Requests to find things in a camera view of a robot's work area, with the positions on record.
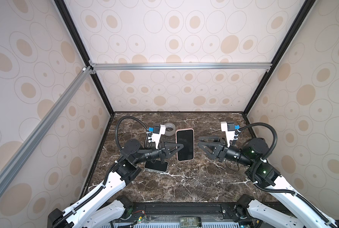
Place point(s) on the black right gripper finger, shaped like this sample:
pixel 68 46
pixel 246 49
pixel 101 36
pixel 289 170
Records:
pixel 211 149
pixel 209 141

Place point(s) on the black corner frame post left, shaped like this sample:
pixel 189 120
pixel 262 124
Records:
pixel 76 37

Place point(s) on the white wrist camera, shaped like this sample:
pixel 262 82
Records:
pixel 232 132
pixel 155 133

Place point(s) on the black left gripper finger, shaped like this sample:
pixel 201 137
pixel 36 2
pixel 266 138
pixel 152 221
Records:
pixel 175 155
pixel 170 146

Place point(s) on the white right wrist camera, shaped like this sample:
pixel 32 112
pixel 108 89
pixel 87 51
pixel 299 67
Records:
pixel 232 132

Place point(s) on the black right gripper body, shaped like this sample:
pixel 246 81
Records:
pixel 224 155

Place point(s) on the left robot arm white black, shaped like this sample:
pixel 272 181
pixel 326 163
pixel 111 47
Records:
pixel 89 211

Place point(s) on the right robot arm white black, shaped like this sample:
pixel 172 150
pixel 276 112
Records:
pixel 265 177

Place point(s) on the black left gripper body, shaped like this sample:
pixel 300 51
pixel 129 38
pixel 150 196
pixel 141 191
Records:
pixel 160 155

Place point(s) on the silver aluminium rail back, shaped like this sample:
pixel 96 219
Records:
pixel 184 66

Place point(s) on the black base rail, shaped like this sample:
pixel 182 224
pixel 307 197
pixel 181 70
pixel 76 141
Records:
pixel 224 210

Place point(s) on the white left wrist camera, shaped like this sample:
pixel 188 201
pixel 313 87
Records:
pixel 155 133

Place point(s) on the black corner frame post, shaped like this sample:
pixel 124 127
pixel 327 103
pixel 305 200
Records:
pixel 294 28
pixel 76 37

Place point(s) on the clear tape roll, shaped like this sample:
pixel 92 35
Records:
pixel 170 129

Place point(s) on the green circuit board module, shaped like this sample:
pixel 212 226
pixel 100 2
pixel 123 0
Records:
pixel 190 222

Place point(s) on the silver aluminium rail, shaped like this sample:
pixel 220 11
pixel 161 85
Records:
pixel 18 160
pixel 184 66

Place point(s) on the silver aluminium rail left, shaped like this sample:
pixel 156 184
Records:
pixel 18 160

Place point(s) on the black corner frame post right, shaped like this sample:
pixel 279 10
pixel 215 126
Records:
pixel 294 28

